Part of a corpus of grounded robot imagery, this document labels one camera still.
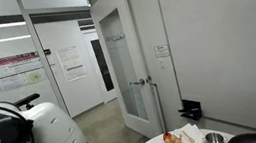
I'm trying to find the white door with glass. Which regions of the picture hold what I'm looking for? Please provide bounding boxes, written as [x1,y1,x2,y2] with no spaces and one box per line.
[74,0,183,141]

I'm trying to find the white paper notice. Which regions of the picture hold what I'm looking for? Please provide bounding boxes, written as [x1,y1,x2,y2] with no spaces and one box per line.
[51,41,91,85]

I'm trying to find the wooden spoon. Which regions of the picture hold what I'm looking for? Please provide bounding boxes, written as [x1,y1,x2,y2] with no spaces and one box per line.
[180,130,197,143]

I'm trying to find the white paper napkin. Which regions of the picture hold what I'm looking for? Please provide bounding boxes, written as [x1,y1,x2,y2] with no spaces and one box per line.
[172,121,209,143]

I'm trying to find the poster with red banner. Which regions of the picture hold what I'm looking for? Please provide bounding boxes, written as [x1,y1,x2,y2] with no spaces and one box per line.
[0,46,53,98]

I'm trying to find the small steel pot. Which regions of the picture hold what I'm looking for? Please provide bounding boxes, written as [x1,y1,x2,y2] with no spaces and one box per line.
[203,131,229,143]

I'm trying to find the silver door handle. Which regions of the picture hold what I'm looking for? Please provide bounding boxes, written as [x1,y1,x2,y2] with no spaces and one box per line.
[129,76,147,87]

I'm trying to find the small white wall sign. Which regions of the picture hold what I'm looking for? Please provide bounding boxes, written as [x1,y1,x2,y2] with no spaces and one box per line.
[152,42,172,60]

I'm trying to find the grey glass partition frame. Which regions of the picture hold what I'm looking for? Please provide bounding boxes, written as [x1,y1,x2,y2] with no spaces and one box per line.
[0,0,89,117]

